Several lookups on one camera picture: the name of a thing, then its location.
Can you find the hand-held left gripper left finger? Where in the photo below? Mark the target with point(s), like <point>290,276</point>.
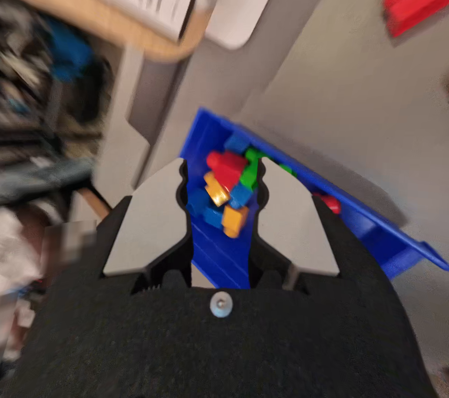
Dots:
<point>150,229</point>

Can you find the grey desk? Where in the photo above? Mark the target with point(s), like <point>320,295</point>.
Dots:
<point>333,106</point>

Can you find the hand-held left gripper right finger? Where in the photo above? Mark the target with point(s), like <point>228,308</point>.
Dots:
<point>298,229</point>

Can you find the pile of mixed toy blocks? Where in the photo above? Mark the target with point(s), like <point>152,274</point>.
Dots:
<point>228,166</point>

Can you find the blue plastic bin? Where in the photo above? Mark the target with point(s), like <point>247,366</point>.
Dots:
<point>217,257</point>

